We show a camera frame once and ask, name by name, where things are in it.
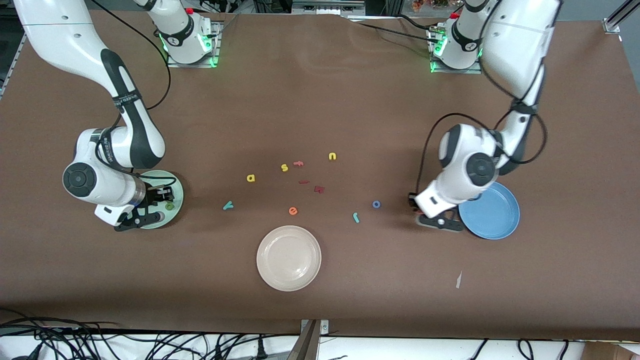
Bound aluminium table edge rail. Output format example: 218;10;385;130
0;31;27;99

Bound white plate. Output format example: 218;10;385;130
256;225;322;292

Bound brown cardboard box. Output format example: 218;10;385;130
581;341;640;360

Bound aluminium frame profile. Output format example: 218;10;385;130
602;0;640;35

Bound colourful background objects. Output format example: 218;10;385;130
412;0;458;12

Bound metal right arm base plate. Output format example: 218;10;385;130
165;19;221;69

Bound metal table bracket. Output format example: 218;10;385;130
287;318;330;360

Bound black base power cable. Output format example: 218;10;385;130
350;14;442;45

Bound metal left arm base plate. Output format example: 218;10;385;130
428;25;484;75

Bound green plate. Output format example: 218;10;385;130
121;170;185;230

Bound blue plate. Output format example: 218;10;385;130
458;180;521;241

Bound tangled black cable bundle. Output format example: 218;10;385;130
0;307;301;360

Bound grey power strip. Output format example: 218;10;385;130
291;0;366;16

